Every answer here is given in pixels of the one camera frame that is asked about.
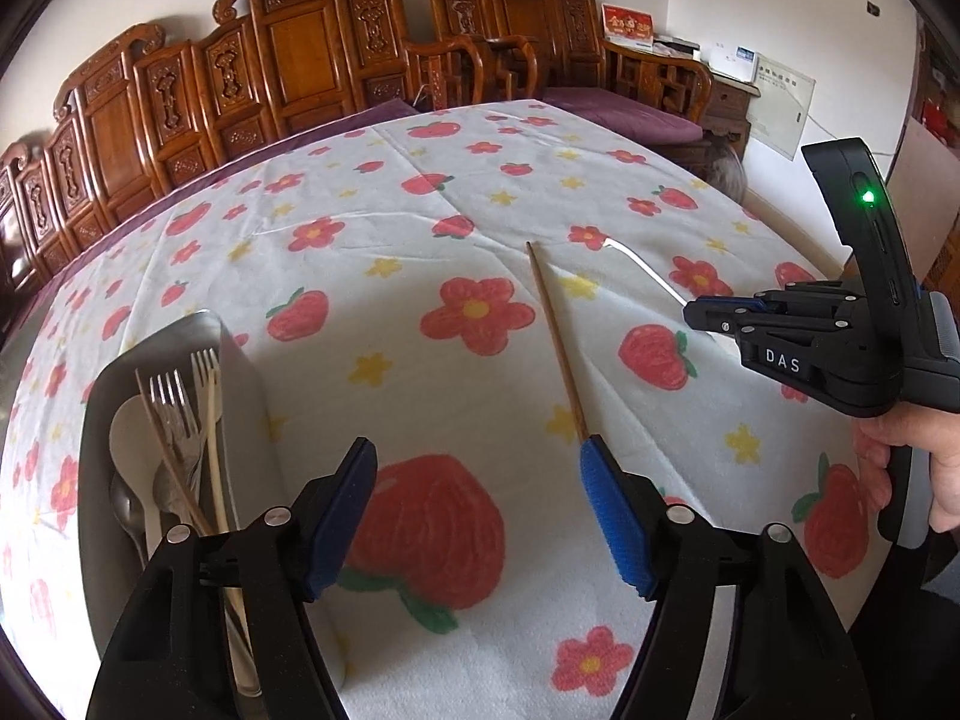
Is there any long carved wooden bench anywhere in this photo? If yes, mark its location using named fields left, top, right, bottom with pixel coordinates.
left=0, top=0, right=421, bottom=293

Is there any person's right hand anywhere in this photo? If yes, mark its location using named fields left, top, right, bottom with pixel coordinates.
left=855, top=401, right=960, bottom=533

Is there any shiny metal utensil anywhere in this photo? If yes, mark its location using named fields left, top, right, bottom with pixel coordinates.
left=604, top=238, right=695, bottom=310

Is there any wooden side table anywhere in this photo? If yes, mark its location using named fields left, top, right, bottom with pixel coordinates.
left=705, top=71, right=751, bottom=158

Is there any strawberry flower printed blanket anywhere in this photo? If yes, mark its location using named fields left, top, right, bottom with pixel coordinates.
left=0, top=101, right=886, bottom=720

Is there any white and blue box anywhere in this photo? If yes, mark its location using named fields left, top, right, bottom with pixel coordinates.
left=709, top=45, right=758, bottom=83

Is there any red desk calendar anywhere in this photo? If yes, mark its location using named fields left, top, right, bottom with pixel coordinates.
left=602, top=4, right=655, bottom=42

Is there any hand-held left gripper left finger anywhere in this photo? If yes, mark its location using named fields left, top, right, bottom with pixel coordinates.
left=86, top=436, right=378, bottom=720

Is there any grey fluffy object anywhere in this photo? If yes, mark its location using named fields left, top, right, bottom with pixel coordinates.
left=697, top=142, right=747, bottom=203

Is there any large metal spoon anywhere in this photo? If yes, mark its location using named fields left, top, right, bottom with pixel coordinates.
left=152, top=461, right=188, bottom=533

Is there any carved wooden armchair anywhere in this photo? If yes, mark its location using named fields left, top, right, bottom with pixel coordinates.
left=409, top=0, right=713, bottom=128

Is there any white plastic spoon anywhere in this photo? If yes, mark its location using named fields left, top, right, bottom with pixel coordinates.
left=109, top=394, right=170, bottom=563

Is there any metal utensil holder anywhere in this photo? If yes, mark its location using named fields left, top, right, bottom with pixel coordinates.
left=77, top=309, right=347, bottom=720

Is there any brown board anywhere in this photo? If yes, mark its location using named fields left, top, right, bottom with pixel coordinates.
left=889, top=120, right=960, bottom=256

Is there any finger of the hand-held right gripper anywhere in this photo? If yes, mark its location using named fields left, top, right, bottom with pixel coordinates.
left=682, top=298, right=863, bottom=350
left=754, top=281, right=867, bottom=316

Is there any small metal spoon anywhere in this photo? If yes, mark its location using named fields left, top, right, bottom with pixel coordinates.
left=110, top=474, right=149, bottom=567

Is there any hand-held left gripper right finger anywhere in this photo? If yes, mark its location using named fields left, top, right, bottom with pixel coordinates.
left=579, top=439, right=875, bottom=720

